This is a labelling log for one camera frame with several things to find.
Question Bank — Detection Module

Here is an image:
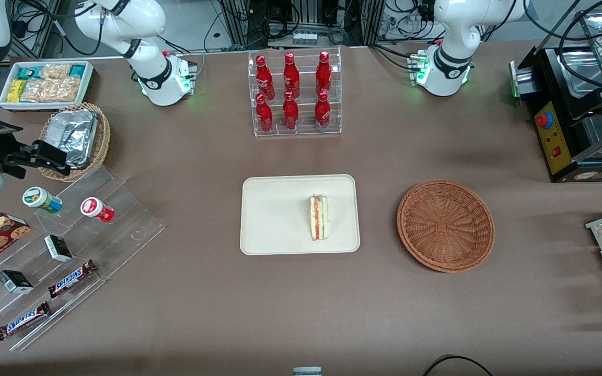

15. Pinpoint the triangular sandwich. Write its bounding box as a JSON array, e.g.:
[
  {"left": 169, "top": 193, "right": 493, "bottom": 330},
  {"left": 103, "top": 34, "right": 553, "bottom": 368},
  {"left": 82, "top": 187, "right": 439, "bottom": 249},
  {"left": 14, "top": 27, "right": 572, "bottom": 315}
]
[{"left": 309, "top": 194, "right": 330, "bottom": 241}]

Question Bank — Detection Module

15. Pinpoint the light wicker basket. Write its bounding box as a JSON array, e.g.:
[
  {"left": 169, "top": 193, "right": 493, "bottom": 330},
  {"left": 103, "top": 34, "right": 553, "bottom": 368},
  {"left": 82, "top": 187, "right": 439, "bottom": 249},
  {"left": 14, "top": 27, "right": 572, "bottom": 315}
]
[{"left": 38, "top": 102, "right": 111, "bottom": 182}]

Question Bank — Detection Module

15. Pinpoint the brown wicker basket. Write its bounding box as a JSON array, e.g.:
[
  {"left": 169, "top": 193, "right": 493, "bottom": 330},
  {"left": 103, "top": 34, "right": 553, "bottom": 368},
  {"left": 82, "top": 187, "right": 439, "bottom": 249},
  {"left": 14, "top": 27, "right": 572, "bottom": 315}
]
[{"left": 397, "top": 180, "right": 495, "bottom": 273}]

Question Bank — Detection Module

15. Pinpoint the beige plastic tray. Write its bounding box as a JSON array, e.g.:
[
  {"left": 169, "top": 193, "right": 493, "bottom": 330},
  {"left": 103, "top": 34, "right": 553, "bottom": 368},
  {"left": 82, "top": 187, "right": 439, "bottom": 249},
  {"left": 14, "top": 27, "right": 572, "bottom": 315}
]
[{"left": 240, "top": 174, "right": 361, "bottom": 256}]

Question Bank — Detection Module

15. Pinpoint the green lid cup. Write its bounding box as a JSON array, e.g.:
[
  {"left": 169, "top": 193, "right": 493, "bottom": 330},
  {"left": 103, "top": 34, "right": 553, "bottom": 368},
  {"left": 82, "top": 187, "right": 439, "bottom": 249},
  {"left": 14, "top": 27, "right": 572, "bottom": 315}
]
[{"left": 22, "top": 186, "right": 63, "bottom": 214}]

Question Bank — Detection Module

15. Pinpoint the aluminium foil container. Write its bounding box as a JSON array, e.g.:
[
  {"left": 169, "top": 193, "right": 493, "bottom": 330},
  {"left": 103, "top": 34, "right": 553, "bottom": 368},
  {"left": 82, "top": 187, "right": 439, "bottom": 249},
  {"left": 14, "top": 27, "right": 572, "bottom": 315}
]
[{"left": 45, "top": 110, "right": 99, "bottom": 169}]

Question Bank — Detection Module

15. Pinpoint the black machine yellow panel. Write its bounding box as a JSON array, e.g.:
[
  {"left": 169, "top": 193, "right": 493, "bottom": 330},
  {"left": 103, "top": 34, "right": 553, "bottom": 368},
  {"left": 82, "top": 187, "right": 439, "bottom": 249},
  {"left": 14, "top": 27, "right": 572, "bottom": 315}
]
[{"left": 510, "top": 8, "right": 602, "bottom": 183}]

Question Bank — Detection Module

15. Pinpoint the large clear cracker bag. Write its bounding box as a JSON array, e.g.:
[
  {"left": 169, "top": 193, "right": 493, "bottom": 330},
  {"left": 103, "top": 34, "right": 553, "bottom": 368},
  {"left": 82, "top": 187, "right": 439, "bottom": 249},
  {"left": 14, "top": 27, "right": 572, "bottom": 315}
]
[{"left": 20, "top": 77, "right": 82, "bottom": 103}]

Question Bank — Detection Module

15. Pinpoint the yellow snack packet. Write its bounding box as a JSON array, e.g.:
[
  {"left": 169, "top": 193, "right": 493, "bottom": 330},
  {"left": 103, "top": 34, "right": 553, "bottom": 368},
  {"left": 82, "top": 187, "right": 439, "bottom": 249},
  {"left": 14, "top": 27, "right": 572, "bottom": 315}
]
[{"left": 7, "top": 79, "right": 26, "bottom": 103}]

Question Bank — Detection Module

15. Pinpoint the red lid cup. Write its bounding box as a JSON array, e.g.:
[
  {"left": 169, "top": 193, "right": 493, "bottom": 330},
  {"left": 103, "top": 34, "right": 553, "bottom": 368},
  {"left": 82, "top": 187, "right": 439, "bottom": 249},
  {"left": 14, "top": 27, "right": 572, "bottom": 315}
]
[{"left": 80, "top": 197, "right": 115, "bottom": 224}]

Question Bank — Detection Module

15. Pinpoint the white snack bin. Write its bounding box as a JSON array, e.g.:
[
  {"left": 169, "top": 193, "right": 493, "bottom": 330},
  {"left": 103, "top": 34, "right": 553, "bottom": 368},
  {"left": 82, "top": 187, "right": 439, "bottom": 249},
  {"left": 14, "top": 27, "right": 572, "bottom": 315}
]
[{"left": 0, "top": 60, "right": 95, "bottom": 112}]

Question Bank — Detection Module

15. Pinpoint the small clear cracker bag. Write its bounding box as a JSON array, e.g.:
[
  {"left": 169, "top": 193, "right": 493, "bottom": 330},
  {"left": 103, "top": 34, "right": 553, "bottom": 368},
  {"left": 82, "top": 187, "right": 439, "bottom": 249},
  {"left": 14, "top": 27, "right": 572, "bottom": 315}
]
[{"left": 40, "top": 63, "right": 72, "bottom": 82}]

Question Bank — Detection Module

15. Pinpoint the small black box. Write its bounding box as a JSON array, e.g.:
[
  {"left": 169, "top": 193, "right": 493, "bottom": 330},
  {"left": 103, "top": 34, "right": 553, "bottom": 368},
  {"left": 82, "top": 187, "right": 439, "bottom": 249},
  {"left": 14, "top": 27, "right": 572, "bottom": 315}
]
[
  {"left": 0, "top": 269, "right": 34, "bottom": 294},
  {"left": 44, "top": 234, "right": 73, "bottom": 263}
]

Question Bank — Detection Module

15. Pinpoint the clear acrylic stepped display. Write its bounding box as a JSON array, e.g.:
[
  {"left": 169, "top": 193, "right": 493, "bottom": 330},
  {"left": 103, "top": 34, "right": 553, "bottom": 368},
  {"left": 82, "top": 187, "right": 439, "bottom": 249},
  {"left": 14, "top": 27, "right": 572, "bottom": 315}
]
[{"left": 0, "top": 166, "right": 166, "bottom": 351}]

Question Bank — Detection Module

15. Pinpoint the snickers chocolate bar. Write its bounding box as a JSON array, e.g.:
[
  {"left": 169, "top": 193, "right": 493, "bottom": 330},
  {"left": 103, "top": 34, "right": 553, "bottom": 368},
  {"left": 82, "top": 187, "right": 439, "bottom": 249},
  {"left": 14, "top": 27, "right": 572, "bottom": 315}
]
[
  {"left": 48, "top": 260, "right": 98, "bottom": 299},
  {"left": 0, "top": 301, "right": 52, "bottom": 341}
]

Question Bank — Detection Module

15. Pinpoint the red cola bottle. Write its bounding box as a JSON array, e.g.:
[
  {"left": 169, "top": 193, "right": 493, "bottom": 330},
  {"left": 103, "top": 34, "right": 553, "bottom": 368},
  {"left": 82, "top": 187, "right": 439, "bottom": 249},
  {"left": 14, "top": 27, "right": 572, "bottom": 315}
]
[
  {"left": 282, "top": 91, "right": 299, "bottom": 131},
  {"left": 256, "top": 93, "right": 274, "bottom": 133},
  {"left": 283, "top": 52, "right": 300, "bottom": 99},
  {"left": 316, "top": 51, "right": 332, "bottom": 97},
  {"left": 315, "top": 91, "right": 331, "bottom": 130},
  {"left": 256, "top": 54, "right": 275, "bottom": 101}
]

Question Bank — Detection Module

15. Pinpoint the clear acrylic bottle rack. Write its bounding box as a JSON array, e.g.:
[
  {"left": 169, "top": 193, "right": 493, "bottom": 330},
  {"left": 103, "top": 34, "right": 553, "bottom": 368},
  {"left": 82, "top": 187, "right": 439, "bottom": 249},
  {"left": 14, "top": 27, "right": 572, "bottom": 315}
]
[{"left": 247, "top": 46, "right": 342, "bottom": 138}]

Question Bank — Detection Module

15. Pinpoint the black floor cable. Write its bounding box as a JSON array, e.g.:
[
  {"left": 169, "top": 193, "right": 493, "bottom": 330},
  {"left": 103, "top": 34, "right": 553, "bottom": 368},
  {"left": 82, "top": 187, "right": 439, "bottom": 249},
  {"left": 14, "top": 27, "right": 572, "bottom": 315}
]
[{"left": 423, "top": 355, "right": 493, "bottom": 376}]

